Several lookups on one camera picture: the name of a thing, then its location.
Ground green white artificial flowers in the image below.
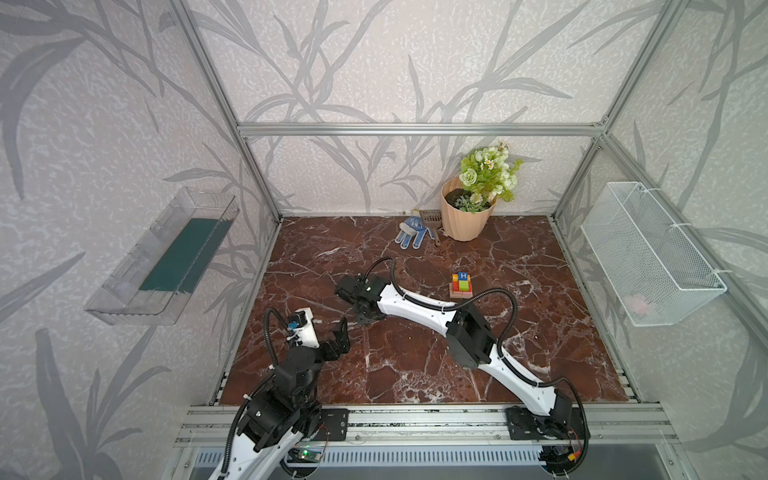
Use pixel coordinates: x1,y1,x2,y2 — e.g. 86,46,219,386
453,142,524,213

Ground white wire mesh basket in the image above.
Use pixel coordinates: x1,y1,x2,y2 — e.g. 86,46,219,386
581,182,728,327

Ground left controller board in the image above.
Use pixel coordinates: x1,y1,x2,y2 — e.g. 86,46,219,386
287,446,325,464

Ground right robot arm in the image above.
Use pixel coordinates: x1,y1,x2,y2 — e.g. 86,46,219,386
335,275,591,442

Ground red block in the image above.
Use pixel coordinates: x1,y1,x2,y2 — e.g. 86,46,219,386
451,283,472,292

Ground clear plastic wall tray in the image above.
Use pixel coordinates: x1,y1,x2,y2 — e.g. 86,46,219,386
85,187,240,326

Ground small brown rake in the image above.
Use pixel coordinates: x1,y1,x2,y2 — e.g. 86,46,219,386
419,209,442,246

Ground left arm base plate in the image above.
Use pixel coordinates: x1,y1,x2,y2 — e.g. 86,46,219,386
313,408,350,442

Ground aluminium frame crossbar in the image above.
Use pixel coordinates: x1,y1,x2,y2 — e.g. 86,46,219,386
237,122,602,138

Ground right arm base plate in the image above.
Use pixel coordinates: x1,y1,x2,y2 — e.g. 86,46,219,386
504,404,591,442

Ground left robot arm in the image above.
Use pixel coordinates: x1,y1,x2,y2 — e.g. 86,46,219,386
210,307,350,479

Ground aluminium front rail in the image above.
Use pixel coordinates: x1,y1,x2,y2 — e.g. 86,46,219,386
173,403,679,448

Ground green mat in tray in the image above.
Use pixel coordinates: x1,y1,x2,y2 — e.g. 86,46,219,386
139,218,233,294

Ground pink block front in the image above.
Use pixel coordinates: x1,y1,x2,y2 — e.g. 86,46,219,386
450,291,474,299

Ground right connector wires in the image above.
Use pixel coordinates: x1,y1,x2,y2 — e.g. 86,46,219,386
538,445,586,476

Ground beige flower pot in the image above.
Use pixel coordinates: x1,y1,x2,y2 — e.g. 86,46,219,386
440,176,495,242

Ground blue white garden glove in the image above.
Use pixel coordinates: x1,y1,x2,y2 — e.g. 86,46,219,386
395,216,435,250

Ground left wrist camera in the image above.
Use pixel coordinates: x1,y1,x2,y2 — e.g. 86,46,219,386
287,307,319,349

